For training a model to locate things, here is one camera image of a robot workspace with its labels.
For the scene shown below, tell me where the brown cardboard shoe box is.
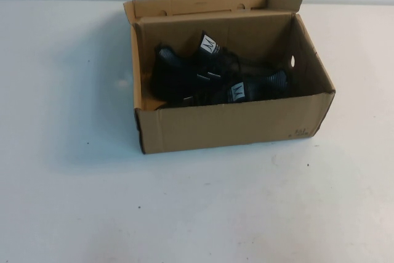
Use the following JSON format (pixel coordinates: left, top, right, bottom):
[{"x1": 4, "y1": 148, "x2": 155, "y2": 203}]
[{"x1": 123, "y1": 0, "x2": 337, "y2": 155}]

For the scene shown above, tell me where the black mesh sneaker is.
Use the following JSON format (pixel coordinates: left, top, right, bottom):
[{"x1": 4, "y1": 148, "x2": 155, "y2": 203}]
[
  {"x1": 159, "y1": 70, "x2": 295, "y2": 111},
  {"x1": 150, "y1": 31, "x2": 281, "y2": 111}
]

